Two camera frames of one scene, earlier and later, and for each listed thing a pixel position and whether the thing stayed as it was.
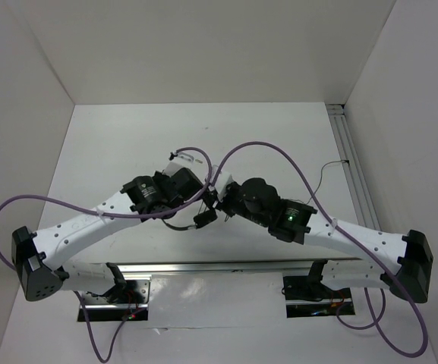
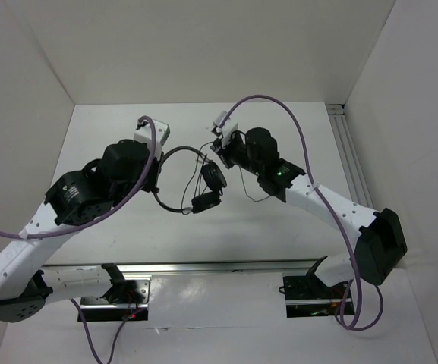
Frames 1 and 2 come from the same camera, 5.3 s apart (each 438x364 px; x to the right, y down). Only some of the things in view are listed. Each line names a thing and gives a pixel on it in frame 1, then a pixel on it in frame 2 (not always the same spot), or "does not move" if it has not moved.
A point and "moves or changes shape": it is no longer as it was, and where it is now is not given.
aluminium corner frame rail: x=351 y=160 does not move
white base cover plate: x=217 y=301 does not move
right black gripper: x=223 y=204 → x=222 y=152
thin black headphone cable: x=321 y=177 moves or changes shape
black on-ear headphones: x=200 y=220 moves or changes shape
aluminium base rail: x=235 y=267 does not move
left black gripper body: x=159 y=177 → x=151 y=181
